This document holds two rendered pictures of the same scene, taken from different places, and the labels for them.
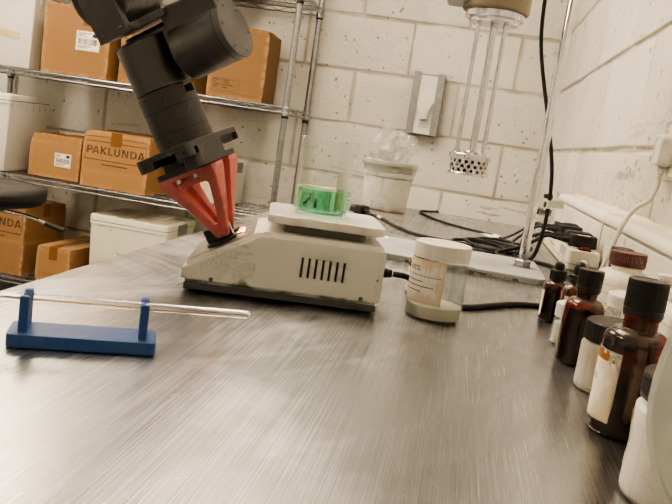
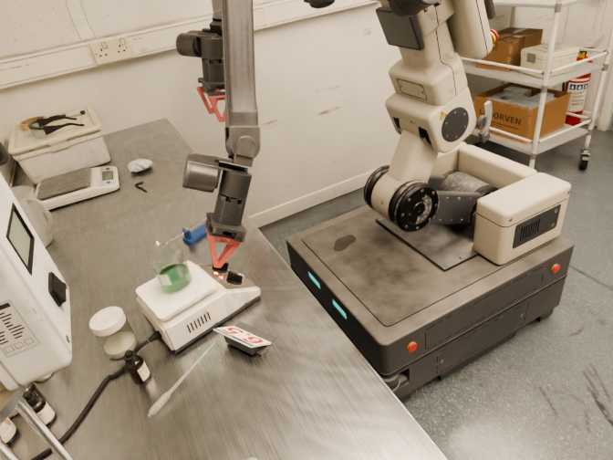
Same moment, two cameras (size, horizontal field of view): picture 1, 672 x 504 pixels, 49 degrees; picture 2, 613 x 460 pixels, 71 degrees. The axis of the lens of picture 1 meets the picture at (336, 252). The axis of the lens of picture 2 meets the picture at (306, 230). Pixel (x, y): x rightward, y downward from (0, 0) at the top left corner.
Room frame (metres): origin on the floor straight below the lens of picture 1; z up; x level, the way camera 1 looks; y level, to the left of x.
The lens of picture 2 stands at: (1.47, -0.08, 1.33)
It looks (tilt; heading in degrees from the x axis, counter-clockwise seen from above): 33 degrees down; 149
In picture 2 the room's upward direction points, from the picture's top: 10 degrees counter-clockwise
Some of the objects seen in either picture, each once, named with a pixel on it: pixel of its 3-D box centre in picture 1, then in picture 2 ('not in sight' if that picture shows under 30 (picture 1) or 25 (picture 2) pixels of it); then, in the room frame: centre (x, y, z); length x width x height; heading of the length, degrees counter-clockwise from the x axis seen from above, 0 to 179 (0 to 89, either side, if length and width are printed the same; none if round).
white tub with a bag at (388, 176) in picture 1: (389, 168); not in sight; (1.90, -0.10, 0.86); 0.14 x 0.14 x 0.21
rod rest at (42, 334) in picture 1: (85, 321); (200, 227); (0.51, 0.17, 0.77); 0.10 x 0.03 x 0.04; 106
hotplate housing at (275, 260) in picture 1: (295, 255); (194, 297); (0.79, 0.04, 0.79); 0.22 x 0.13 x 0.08; 95
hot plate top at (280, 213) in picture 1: (324, 218); (176, 288); (0.79, 0.02, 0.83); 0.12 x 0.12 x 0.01; 5
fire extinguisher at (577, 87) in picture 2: not in sight; (575, 88); (0.06, 3.02, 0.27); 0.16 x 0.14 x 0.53; 81
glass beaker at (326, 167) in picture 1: (324, 178); (170, 266); (0.78, 0.02, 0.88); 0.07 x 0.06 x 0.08; 178
